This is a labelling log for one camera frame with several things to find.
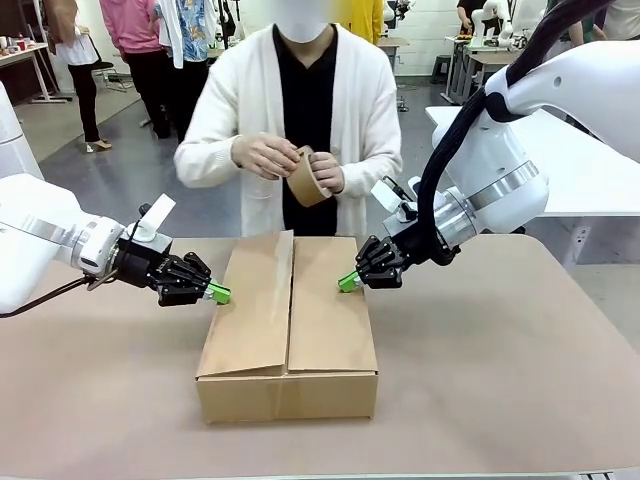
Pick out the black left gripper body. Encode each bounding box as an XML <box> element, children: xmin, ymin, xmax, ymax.
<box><xmin>117</xmin><ymin>243</ymin><xmax>172</xmax><ymax>295</ymax></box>

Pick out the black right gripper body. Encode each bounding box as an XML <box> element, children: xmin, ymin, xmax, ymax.
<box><xmin>385</xmin><ymin>219</ymin><xmax>451</xmax><ymax>267</ymax></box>

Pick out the brown cardboard box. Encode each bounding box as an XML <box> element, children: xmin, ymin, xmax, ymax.
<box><xmin>194</xmin><ymin>229</ymin><xmax>380</xmax><ymax>427</ymax></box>

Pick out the brown packing tape roll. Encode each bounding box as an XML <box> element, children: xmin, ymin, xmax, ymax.
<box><xmin>285</xmin><ymin>144</ymin><xmax>335</xmax><ymax>208</ymax></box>

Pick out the person's right forearm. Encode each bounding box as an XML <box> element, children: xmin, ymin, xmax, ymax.
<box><xmin>173</xmin><ymin>133</ymin><xmax>245</xmax><ymax>190</ymax></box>

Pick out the person's left forearm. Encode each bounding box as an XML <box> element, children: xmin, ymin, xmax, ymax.
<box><xmin>340</xmin><ymin>147</ymin><xmax>404</xmax><ymax>195</ymax></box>

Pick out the person's left hand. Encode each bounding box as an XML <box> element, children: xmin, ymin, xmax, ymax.
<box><xmin>309</xmin><ymin>150</ymin><xmax>347</xmax><ymax>196</ymax></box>

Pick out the person's right hand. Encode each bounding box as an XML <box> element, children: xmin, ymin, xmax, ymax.
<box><xmin>231</xmin><ymin>131</ymin><xmax>303</xmax><ymax>181</ymax></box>

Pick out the dark plastic stool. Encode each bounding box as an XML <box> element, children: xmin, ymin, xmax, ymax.
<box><xmin>431</xmin><ymin>54</ymin><xmax>454</xmax><ymax>85</ymax></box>

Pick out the person in white cardigan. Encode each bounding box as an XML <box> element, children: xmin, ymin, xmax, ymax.
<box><xmin>185</xmin><ymin>0</ymin><xmax>402</xmax><ymax>239</ymax></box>

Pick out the white side table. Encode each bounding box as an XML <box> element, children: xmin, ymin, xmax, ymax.
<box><xmin>424</xmin><ymin>103</ymin><xmax>640</xmax><ymax>274</ymax></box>

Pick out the grey background workbench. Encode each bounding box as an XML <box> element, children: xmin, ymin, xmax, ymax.
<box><xmin>442</xmin><ymin>33</ymin><xmax>524</xmax><ymax>107</ymax></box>

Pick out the black office chair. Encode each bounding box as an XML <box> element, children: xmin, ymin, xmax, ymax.
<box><xmin>91</xmin><ymin>58</ymin><xmax>135</xmax><ymax>95</ymax></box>

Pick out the bystander with beige bag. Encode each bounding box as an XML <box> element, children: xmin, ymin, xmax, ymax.
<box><xmin>42</xmin><ymin>0</ymin><xmax>114</xmax><ymax>154</ymax></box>

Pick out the bystander in yellow top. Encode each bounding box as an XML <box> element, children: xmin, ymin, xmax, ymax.
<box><xmin>348</xmin><ymin>0</ymin><xmax>387</xmax><ymax>47</ymax></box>

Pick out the bystander in floral shirt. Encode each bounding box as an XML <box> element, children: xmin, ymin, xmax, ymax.
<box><xmin>155</xmin><ymin>0</ymin><xmax>220</xmax><ymax>144</ymax></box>

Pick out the bystander in pink shirt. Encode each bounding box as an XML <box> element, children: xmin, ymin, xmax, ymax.
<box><xmin>98</xmin><ymin>0</ymin><xmax>172</xmax><ymax>141</ymax></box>

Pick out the bystander in green top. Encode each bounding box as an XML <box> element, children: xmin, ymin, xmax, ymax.
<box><xmin>567</xmin><ymin>0</ymin><xmax>610</xmax><ymax>45</ymax></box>

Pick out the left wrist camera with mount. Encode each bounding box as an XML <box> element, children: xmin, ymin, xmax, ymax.
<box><xmin>124</xmin><ymin>195</ymin><xmax>177</xmax><ymax>257</ymax></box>

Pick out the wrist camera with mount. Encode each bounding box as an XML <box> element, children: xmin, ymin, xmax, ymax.
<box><xmin>124</xmin><ymin>195</ymin><xmax>177</xmax><ymax>257</ymax></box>
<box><xmin>369</xmin><ymin>175</ymin><xmax>424</xmax><ymax>236</ymax></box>

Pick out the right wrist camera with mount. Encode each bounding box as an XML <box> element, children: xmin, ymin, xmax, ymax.
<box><xmin>369</xmin><ymin>175</ymin><xmax>424</xmax><ymax>236</ymax></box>

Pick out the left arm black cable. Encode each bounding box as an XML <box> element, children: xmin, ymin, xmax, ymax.
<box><xmin>0</xmin><ymin>272</ymin><xmax>124</xmax><ymax>319</ymax></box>

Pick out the right arm black cable bundle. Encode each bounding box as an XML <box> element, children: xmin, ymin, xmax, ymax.
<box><xmin>417</xmin><ymin>0</ymin><xmax>617</xmax><ymax>267</ymax></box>

